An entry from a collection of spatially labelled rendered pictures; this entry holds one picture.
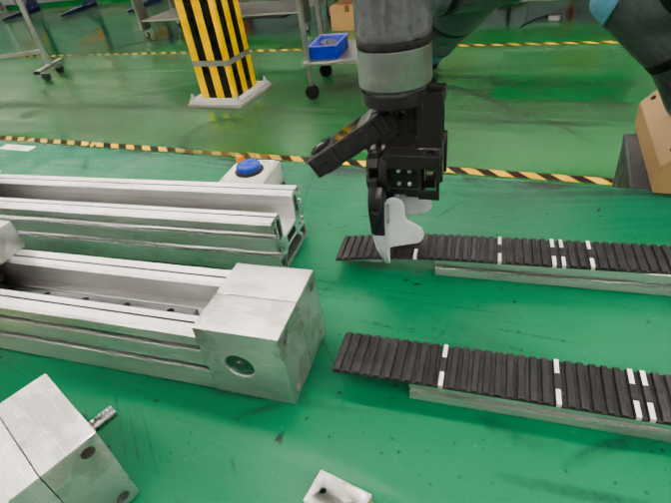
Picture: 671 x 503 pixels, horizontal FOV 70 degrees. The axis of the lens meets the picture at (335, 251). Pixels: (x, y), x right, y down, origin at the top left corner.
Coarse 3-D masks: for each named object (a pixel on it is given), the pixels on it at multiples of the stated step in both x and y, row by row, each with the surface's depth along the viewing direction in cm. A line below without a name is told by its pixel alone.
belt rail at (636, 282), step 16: (448, 272) 61; (464, 272) 60; (480, 272) 59; (496, 272) 58; (512, 272) 58; (528, 272) 58; (544, 272) 56; (560, 272) 56; (576, 272) 55; (592, 272) 55; (608, 272) 54; (624, 272) 53; (592, 288) 56; (608, 288) 55; (624, 288) 55; (640, 288) 54; (656, 288) 53
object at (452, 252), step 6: (450, 240) 61; (456, 240) 61; (450, 246) 60; (456, 246) 60; (444, 252) 60; (450, 252) 59; (456, 252) 59; (444, 258) 59; (450, 258) 59; (456, 258) 58
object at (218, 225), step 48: (0, 192) 84; (48, 192) 80; (96, 192) 77; (144, 192) 73; (192, 192) 71; (240, 192) 68; (288, 192) 66; (48, 240) 76; (96, 240) 73; (144, 240) 69; (192, 240) 66; (240, 240) 63; (288, 240) 66
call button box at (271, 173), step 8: (264, 160) 81; (272, 160) 81; (232, 168) 80; (264, 168) 79; (272, 168) 78; (280, 168) 80; (224, 176) 78; (232, 176) 78; (240, 176) 77; (248, 176) 77; (256, 176) 77; (264, 176) 76; (272, 176) 78; (280, 176) 81; (272, 184) 78; (280, 184) 81
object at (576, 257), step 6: (570, 246) 57; (576, 246) 57; (582, 246) 57; (570, 252) 56; (576, 252) 57; (582, 252) 56; (570, 258) 55; (576, 258) 56; (582, 258) 55; (570, 264) 55; (576, 264) 55; (582, 264) 54
